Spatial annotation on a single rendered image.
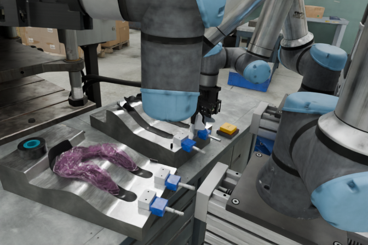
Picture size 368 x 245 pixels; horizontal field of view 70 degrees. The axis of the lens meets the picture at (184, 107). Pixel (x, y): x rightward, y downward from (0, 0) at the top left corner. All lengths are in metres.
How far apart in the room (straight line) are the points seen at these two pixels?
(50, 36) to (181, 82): 4.87
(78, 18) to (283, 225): 0.49
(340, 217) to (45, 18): 0.43
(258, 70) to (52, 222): 0.75
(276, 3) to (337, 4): 6.34
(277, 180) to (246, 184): 0.09
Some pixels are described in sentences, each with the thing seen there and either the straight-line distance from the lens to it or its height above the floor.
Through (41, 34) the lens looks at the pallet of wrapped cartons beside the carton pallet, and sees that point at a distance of 5.28.
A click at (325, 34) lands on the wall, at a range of 7.21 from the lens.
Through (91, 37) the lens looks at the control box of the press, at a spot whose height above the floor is 1.11.
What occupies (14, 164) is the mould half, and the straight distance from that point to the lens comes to 0.96.
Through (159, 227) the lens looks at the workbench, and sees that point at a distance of 1.10.
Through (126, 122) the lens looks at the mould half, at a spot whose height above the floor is 0.91.
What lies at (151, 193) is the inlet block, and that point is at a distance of 0.80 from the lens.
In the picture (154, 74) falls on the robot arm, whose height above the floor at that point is 1.35.
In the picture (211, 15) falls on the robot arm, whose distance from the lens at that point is 0.29.
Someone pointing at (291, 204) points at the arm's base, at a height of 1.07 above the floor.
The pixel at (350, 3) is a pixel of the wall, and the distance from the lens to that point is 7.17.
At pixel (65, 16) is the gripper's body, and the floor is 1.40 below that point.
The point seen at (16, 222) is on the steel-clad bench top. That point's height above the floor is 0.80.
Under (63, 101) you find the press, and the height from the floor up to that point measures 0.78.
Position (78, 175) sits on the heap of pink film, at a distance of 0.86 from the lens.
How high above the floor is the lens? 1.45
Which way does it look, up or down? 26 degrees down
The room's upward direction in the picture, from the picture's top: 4 degrees clockwise
